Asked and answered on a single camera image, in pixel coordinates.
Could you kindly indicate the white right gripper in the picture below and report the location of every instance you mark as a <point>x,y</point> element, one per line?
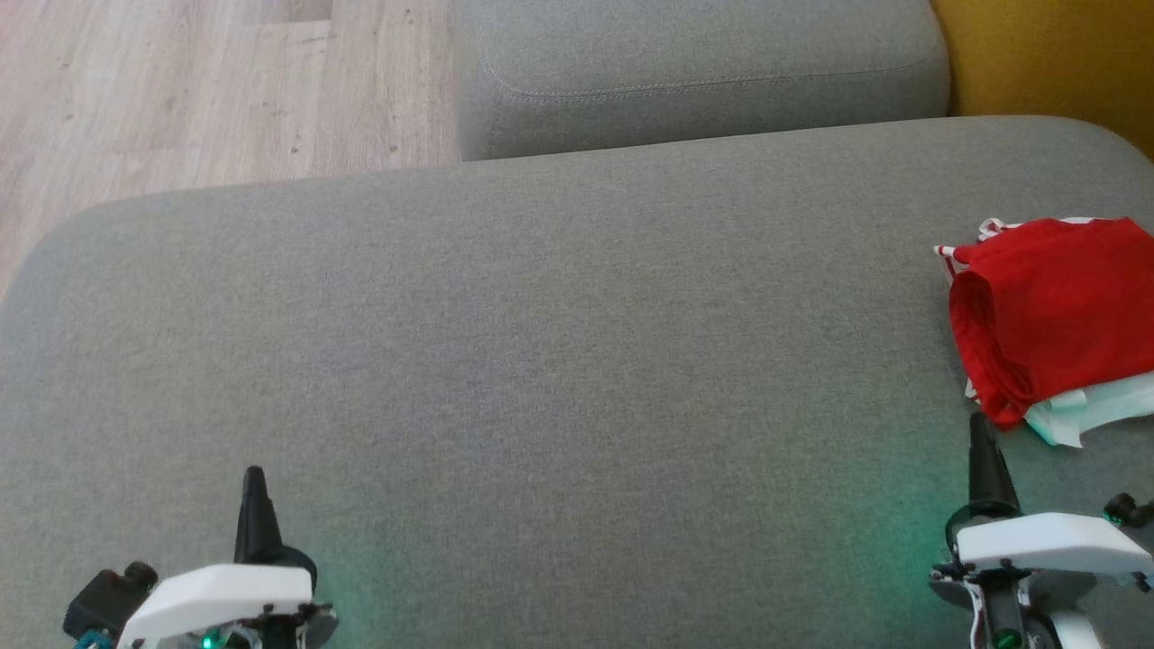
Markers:
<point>1055,541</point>

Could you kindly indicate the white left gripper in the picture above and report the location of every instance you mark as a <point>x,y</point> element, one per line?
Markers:
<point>225,590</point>

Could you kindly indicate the red and white basketball jersey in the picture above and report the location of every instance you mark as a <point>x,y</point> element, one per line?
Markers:
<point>1055,306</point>

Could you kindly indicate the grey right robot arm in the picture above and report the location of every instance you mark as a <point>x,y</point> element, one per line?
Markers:
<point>1001,613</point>

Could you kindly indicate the wide grey sofa seat cushion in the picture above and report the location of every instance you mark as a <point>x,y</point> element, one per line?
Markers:
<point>541,361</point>

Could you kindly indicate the yellow sofa backrest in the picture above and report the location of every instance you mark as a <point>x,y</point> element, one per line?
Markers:
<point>1064,54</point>

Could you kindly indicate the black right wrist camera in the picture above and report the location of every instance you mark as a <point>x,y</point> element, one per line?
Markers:
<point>1127,510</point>

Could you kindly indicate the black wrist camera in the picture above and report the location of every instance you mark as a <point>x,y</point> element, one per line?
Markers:
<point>1127,510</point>
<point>108,595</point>

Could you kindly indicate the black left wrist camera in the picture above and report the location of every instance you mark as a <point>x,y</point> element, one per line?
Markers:
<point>108,595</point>

